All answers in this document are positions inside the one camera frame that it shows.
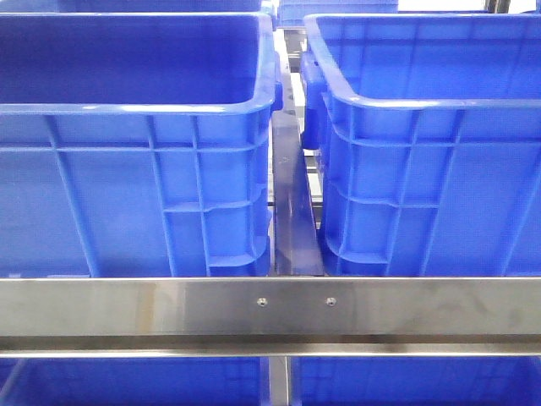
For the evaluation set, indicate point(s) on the steel centre divider bar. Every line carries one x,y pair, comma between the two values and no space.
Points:
297,253

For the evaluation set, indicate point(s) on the large blue crate left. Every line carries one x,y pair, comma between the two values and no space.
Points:
136,145

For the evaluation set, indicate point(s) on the large blue crate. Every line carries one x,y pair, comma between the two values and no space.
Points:
136,145
426,129

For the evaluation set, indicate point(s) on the large blue crate right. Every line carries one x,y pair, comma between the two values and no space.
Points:
426,129

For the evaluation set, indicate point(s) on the blue crate lower right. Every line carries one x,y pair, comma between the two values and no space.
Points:
416,381

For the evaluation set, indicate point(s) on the blue crate rear right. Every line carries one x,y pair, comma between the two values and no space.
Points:
291,13

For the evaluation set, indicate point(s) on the blue crate lower left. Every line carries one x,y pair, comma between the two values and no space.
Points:
138,381

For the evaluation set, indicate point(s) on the blue crate rear left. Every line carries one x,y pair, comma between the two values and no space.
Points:
181,6

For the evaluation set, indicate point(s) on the steel vertical post below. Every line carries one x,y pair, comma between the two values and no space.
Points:
280,380

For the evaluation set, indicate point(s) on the steel shelf front rail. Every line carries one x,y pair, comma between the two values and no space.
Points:
171,317

